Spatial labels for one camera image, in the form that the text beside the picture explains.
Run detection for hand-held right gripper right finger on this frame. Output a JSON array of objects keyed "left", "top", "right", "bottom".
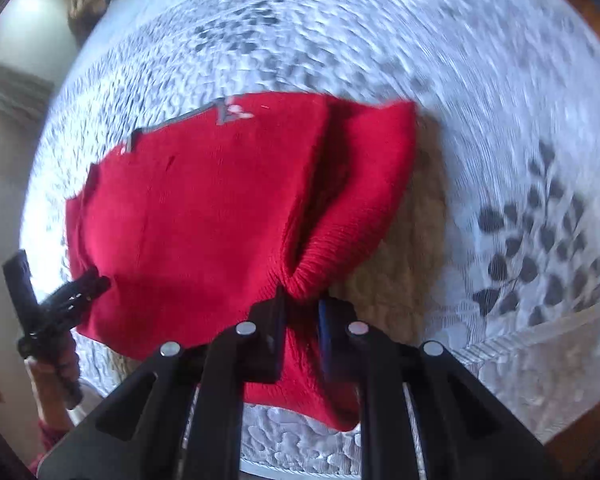
[{"left": 317, "top": 299, "right": 549, "bottom": 480}]

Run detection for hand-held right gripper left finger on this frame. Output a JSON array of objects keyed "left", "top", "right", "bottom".
[{"left": 37, "top": 285, "right": 288, "bottom": 480}]

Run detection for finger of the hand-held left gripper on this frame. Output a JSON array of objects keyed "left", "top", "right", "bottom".
[
  {"left": 42, "top": 266, "right": 103, "bottom": 306},
  {"left": 55, "top": 276, "right": 112, "bottom": 321}
]

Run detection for red knit sweater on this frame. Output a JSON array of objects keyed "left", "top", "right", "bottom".
[{"left": 64, "top": 92, "right": 419, "bottom": 433}]

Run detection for person's left forearm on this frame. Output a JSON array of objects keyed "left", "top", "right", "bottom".
[{"left": 29, "top": 416, "right": 77, "bottom": 468}]

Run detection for person's left hand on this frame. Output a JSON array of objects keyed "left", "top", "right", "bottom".
[{"left": 26, "top": 329, "right": 82, "bottom": 411}]

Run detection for beige curtain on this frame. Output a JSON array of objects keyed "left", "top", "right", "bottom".
[{"left": 0, "top": 57, "right": 55, "bottom": 122}]

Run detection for grey floral quilted bedspread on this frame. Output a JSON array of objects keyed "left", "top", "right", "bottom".
[{"left": 19, "top": 0, "right": 600, "bottom": 476}]

